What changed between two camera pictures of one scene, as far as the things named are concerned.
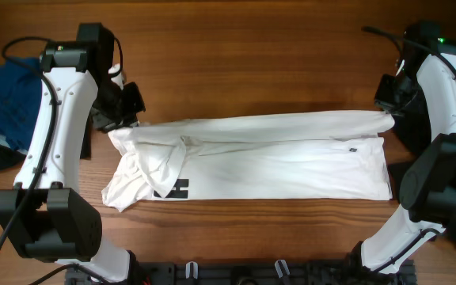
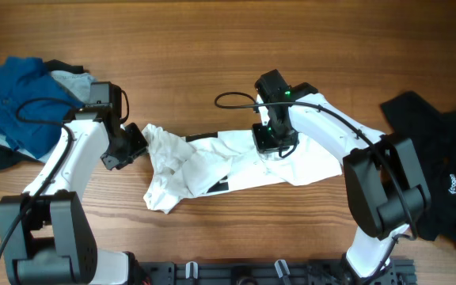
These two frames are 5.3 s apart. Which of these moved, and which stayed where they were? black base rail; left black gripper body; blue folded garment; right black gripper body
Moved: left black gripper body; right black gripper body
Stayed: black base rail; blue folded garment
